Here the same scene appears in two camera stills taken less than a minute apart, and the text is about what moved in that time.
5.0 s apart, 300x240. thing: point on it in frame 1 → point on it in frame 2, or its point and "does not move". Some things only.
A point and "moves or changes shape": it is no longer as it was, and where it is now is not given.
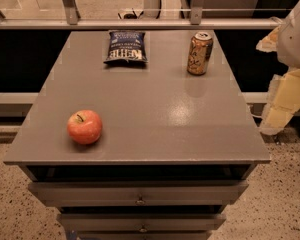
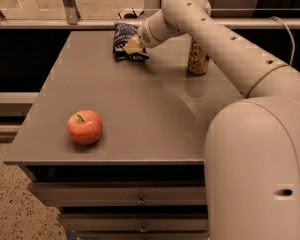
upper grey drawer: x=140 y=193 does not move
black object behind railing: x=130 y=15 does not move
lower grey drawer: x=141 y=222 does not move
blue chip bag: x=126 y=46 moves or changes shape
